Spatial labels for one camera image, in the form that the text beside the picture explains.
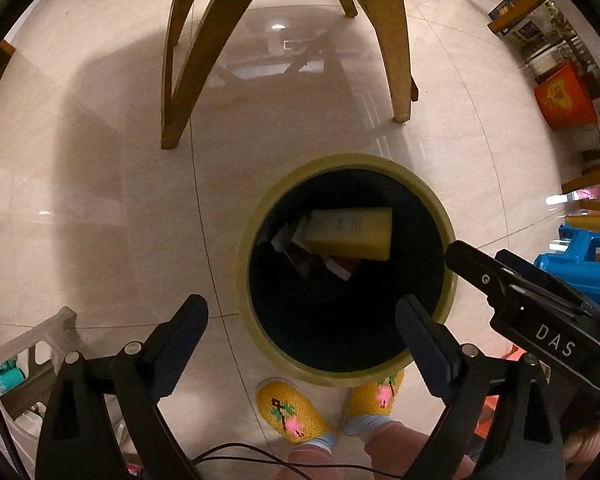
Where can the wooden shelf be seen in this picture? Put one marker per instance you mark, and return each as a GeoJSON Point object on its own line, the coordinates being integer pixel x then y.
{"type": "Point", "coordinates": [530, 5]}

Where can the round yellow-rimmed trash can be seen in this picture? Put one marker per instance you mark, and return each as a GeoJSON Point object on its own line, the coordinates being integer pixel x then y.
{"type": "Point", "coordinates": [350, 325]}

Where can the yellow knitted slipper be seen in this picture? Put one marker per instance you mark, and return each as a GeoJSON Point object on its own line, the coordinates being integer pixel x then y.
{"type": "Point", "coordinates": [287, 410]}
{"type": "Point", "coordinates": [375, 397]}

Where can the blue plastic stool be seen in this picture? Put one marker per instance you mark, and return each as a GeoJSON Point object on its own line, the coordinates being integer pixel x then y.
{"type": "Point", "coordinates": [570, 270]}

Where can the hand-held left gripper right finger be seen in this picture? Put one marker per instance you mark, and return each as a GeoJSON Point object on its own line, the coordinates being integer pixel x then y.
{"type": "Point", "coordinates": [422, 355]}

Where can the blue printed box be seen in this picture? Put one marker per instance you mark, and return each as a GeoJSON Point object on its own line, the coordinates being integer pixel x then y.
{"type": "Point", "coordinates": [501, 10]}

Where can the white plastic stool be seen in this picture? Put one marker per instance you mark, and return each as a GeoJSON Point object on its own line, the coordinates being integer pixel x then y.
{"type": "Point", "coordinates": [35, 340]}

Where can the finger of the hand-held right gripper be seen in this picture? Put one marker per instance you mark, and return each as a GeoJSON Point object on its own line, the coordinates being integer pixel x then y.
{"type": "Point", "coordinates": [540, 276]}
{"type": "Point", "coordinates": [472, 267]}

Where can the white paper scrap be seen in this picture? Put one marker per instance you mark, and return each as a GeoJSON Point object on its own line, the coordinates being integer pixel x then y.
{"type": "Point", "coordinates": [336, 267]}
{"type": "Point", "coordinates": [286, 237]}

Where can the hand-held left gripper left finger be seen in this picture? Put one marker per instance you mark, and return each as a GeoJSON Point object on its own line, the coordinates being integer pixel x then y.
{"type": "Point", "coordinates": [182, 345]}

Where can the wooden chair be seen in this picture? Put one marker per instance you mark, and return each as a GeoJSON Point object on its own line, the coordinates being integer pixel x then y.
{"type": "Point", "coordinates": [592, 175]}

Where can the person's left leg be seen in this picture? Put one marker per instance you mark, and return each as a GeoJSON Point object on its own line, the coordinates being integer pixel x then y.
{"type": "Point", "coordinates": [310, 460]}

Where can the orange plastic object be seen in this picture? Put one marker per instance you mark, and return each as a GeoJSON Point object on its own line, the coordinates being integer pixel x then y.
{"type": "Point", "coordinates": [487, 415]}

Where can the person's right hand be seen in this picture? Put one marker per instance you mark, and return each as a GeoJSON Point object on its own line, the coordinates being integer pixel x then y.
{"type": "Point", "coordinates": [592, 442]}

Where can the teal plastic bottle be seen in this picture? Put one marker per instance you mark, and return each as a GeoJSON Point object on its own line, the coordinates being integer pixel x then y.
{"type": "Point", "coordinates": [9, 379]}

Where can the orange plastic bucket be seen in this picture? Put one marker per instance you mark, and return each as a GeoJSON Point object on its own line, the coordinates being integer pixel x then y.
{"type": "Point", "coordinates": [565, 97]}

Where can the person's right leg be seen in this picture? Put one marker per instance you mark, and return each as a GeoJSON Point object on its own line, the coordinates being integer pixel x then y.
{"type": "Point", "coordinates": [390, 447]}

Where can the person's leg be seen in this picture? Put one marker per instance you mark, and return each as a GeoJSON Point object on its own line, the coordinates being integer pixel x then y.
{"type": "Point", "coordinates": [310, 460]}
{"type": "Point", "coordinates": [390, 447]}

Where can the pale yellow carton box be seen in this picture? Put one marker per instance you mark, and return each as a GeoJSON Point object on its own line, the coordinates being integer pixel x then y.
{"type": "Point", "coordinates": [350, 235]}

